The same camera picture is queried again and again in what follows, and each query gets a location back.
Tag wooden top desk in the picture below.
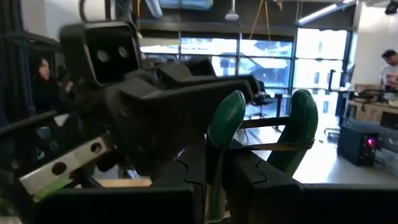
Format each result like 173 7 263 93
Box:
343 83 398 131

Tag green-handled pruning shears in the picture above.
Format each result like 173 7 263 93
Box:
205 89 320 224

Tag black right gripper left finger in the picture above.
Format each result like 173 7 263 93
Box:
32 146 208 224

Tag pendant ceiling lamp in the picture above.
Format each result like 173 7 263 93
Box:
224 0 240 22

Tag black office chair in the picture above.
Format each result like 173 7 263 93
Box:
253 80 280 119

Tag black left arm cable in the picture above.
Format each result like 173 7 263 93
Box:
0 110 62 138

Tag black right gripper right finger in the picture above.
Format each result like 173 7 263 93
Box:
221 148 398 224

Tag hanging yellow cable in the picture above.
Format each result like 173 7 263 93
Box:
248 0 271 41

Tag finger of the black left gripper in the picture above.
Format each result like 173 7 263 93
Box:
155 58 218 82
105 74 259 178

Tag large window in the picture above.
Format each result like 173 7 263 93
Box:
139 27 349 125

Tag person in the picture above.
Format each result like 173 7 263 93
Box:
30 57 74 116
379 49 398 91

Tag black computer tower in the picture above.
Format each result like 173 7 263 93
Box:
336 123 381 168

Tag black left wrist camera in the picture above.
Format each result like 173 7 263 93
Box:
58 20 141 90

